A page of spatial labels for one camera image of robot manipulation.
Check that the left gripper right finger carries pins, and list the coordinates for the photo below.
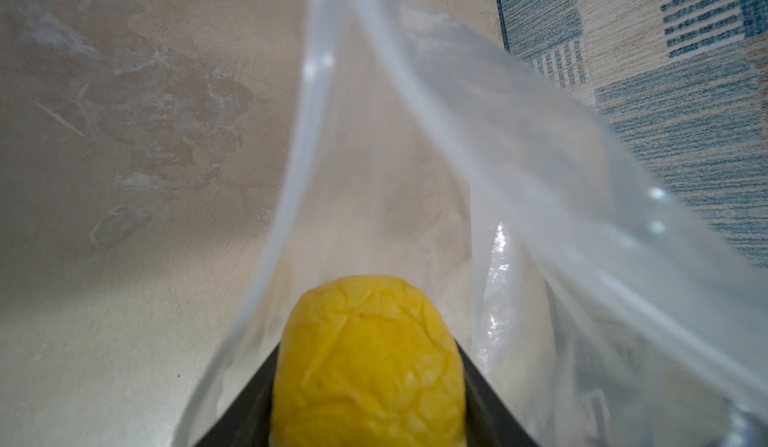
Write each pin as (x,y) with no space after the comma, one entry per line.
(488,423)

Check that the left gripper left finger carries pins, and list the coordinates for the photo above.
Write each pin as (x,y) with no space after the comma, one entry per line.
(246,422)

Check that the yellow lemon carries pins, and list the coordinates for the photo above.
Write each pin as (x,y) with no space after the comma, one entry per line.
(367,361)

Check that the clear zip top bag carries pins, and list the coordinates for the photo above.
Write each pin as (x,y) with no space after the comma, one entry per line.
(585,202)

